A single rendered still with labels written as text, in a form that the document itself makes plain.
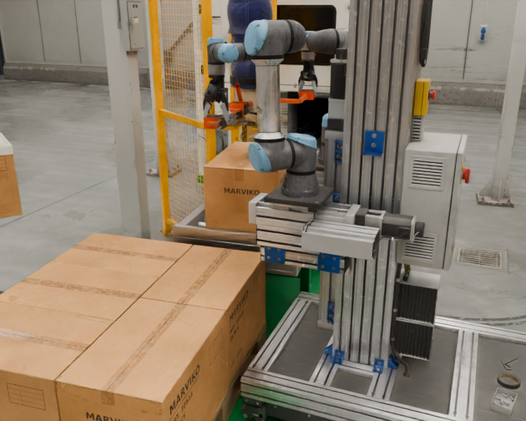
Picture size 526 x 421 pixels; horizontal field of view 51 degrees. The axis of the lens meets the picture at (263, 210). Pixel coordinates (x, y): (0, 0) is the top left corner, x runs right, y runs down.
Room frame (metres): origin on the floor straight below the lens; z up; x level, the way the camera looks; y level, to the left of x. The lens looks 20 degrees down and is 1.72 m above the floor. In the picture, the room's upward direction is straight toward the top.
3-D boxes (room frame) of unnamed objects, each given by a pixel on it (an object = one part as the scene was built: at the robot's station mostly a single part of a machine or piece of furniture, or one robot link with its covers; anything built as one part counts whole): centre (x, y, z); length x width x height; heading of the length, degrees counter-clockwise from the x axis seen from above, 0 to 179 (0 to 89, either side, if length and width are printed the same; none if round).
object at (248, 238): (2.73, 0.15, 0.58); 0.70 x 0.03 x 0.06; 74
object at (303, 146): (2.09, -0.14, 1.20); 0.13 x 0.12 x 0.14; 117
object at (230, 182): (3.04, 0.05, 0.75); 0.60 x 0.40 x 0.40; 167
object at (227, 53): (2.40, 0.14, 1.55); 0.11 x 0.11 x 0.08; 27
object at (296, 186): (2.09, -0.15, 1.09); 0.15 x 0.15 x 0.10
